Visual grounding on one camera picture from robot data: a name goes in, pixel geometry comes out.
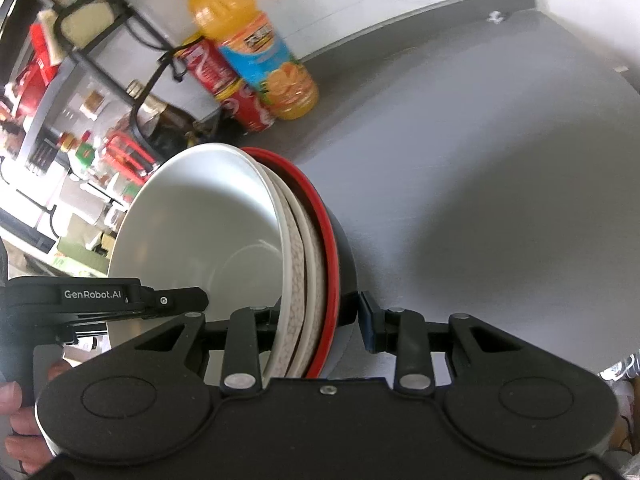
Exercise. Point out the dark glass bottle gold foil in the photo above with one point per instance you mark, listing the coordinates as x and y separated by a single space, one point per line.
168 129

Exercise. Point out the small white plastic clip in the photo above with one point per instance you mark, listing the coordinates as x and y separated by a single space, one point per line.
495 17

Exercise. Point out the person's left hand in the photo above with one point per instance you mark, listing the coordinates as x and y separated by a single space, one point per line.
25 442

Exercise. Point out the red soda can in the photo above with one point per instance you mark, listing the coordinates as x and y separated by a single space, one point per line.
244 105
207 65

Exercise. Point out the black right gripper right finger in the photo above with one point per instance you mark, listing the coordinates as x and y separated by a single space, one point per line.
408 337

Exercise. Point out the lower red soda can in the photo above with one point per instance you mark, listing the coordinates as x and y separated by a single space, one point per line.
244 105

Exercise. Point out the orange juice bottle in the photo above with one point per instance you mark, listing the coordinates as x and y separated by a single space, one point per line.
247 39

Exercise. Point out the red and black bowl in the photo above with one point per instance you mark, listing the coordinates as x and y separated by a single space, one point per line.
336 269

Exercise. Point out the cream ceramic bowl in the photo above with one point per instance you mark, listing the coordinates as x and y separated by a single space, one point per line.
211 218

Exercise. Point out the upper red soda can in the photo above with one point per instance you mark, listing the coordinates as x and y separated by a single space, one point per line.
207 65

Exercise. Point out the white speckled bowl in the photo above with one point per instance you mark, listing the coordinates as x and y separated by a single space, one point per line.
304 299

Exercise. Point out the black wire rack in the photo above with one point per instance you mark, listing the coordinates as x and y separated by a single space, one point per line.
80 26

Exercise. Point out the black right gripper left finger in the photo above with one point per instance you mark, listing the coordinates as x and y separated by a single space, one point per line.
247 334

